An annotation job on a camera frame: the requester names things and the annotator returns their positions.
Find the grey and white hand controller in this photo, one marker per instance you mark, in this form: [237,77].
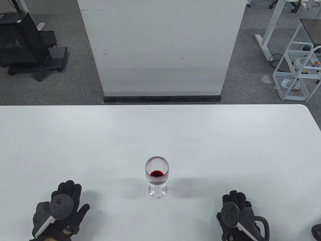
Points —
[61,205]
[230,214]

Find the person's left hand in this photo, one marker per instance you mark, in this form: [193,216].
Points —
[77,199]

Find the pile of crumpled wrappers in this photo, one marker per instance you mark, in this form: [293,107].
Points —
[309,62]

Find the black office chair base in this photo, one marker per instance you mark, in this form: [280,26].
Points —
[272,5]

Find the clear plastic wrapper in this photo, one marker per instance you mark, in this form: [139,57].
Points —
[266,79]

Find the white partition board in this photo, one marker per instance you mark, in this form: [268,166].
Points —
[160,50]

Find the person's right hand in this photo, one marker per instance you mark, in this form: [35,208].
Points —
[247,209]

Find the black wheeled stand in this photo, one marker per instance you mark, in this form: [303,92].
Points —
[56,56]

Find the white table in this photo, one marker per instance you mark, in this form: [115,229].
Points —
[200,140]

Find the black rounded object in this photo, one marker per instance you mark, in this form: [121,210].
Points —
[316,232]

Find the white desk frame leg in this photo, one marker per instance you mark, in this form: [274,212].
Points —
[272,22]

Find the small black box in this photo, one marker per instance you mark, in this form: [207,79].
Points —
[49,37]

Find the black monitor stand cart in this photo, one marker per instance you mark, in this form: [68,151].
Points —
[20,45]

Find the brown board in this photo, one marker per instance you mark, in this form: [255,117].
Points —
[313,30]

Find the clear wine glass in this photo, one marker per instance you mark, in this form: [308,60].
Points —
[156,167]

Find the crumpled white packet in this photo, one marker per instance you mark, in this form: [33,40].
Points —
[286,82]

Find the black partition base bar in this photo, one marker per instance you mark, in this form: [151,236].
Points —
[160,99]

